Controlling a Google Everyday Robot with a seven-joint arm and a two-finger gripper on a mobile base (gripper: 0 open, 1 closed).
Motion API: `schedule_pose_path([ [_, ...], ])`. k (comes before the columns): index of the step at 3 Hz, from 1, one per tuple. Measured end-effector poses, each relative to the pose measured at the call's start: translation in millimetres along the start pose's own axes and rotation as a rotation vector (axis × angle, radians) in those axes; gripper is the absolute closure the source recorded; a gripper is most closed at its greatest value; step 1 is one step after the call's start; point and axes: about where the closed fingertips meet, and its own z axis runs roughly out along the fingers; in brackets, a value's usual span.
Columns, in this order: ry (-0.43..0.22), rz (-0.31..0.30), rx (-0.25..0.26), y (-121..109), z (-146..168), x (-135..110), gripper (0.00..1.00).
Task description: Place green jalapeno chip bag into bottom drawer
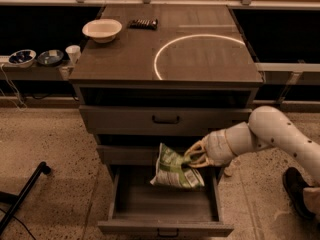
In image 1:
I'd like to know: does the grey side shelf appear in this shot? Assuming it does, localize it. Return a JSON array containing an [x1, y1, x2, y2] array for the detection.
[[0, 56, 73, 81]]

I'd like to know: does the grey drawer cabinet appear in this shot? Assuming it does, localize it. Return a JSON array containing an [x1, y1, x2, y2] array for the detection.
[[70, 4, 263, 152]]

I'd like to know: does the green jalapeno chip bag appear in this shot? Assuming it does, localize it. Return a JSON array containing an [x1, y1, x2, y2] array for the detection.
[[150, 143, 205, 189]]

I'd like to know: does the white bowl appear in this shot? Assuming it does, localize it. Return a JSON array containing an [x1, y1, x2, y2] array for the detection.
[[82, 19, 122, 43]]

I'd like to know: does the white paper cup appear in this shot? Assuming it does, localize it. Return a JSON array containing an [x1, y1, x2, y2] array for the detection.
[[65, 45, 81, 64]]

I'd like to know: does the bottom grey drawer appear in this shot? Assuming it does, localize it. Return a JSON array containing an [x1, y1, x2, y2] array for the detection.
[[98, 166, 233, 239]]

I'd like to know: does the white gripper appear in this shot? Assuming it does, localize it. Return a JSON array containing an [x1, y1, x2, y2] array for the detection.
[[184, 130, 236, 168]]

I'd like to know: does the top grey drawer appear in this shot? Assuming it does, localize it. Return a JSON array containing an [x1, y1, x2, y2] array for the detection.
[[79, 105, 251, 136]]

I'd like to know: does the dark snack bar package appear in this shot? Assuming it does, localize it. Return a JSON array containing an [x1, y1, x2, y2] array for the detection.
[[129, 19, 158, 30]]

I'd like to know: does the blue patterned bowl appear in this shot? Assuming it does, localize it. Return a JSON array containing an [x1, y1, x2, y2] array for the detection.
[[9, 49, 36, 68]]

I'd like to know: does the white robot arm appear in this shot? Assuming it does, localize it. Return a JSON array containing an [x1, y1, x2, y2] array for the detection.
[[184, 106, 320, 182]]

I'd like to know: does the dark blue bowl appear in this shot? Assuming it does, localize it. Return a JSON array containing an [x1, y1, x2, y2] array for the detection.
[[37, 49, 64, 66]]

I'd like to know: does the grey drawer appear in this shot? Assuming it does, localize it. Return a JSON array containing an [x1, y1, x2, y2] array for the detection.
[[98, 166, 233, 239], [79, 105, 251, 136], [97, 145, 159, 166]]

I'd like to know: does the black stand leg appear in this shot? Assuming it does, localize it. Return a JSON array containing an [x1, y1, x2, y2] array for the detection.
[[0, 162, 51, 235]]

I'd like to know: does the middle grey drawer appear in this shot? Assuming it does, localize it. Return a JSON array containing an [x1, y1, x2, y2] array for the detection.
[[97, 145, 159, 166]]

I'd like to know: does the white cable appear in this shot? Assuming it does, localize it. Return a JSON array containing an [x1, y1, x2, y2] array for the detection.
[[0, 63, 28, 110]]

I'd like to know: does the black shoe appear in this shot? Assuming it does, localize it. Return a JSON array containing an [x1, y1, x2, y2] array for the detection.
[[282, 167, 315, 220]]

